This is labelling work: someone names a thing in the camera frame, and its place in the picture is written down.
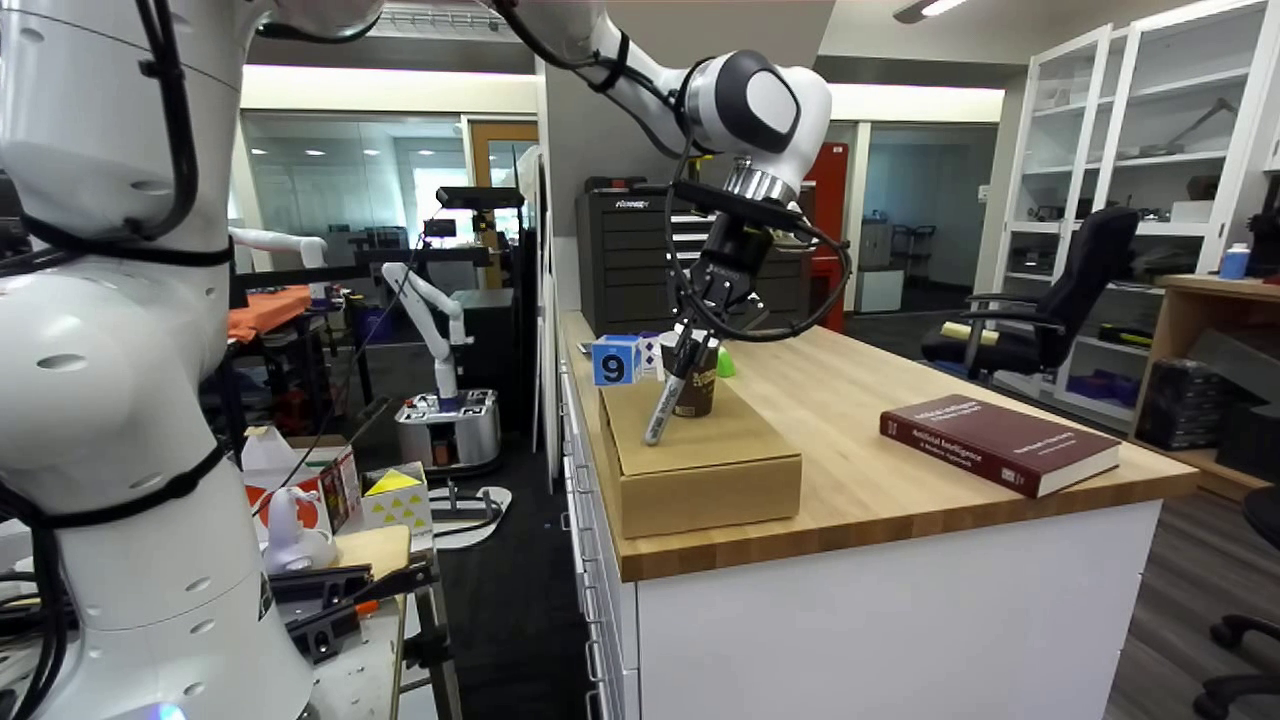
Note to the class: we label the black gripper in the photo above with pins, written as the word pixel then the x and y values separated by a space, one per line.
pixel 730 274

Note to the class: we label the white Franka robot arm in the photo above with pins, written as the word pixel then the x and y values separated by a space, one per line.
pixel 105 372

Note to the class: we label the small white robot arm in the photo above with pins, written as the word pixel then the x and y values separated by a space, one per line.
pixel 447 427

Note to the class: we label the blue cup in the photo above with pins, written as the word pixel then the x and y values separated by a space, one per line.
pixel 1233 261

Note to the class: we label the small green object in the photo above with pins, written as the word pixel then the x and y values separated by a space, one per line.
pixel 730 363

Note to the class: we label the blue cube with number nine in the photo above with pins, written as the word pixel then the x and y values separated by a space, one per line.
pixel 615 363

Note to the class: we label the flat cardboard box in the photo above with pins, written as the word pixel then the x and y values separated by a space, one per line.
pixel 700 466

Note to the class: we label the dark grey parts drawer cabinet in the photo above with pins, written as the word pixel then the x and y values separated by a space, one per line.
pixel 622 265

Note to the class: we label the red cabinet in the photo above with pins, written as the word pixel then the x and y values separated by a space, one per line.
pixel 831 184

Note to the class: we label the black and white striped mat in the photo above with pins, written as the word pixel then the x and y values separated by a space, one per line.
pixel 475 512

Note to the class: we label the dark red hardcover book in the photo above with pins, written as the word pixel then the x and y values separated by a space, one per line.
pixel 994 443

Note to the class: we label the yellow and white box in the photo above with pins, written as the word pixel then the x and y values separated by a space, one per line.
pixel 397 501

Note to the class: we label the yellow pad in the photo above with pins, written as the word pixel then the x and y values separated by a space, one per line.
pixel 371 551

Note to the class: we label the red and white box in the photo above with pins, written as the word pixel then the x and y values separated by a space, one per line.
pixel 312 501

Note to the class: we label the black office chair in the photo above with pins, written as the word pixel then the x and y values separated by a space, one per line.
pixel 1101 261

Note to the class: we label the orange cloth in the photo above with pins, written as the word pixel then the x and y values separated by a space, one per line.
pixel 264 312

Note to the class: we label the white shelving unit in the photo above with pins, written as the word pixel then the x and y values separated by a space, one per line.
pixel 1114 105

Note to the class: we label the black storage box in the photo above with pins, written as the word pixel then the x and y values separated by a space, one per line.
pixel 1183 402

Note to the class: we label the wooden side desk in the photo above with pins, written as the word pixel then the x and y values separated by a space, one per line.
pixel 1200 291

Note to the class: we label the black swivel chair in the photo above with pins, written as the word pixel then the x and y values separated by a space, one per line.
pixel 1266 512

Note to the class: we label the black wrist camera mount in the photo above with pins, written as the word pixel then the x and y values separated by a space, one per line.
pixel 726 201

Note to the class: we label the black camera bar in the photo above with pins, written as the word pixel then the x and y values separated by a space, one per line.
pixel 483 196

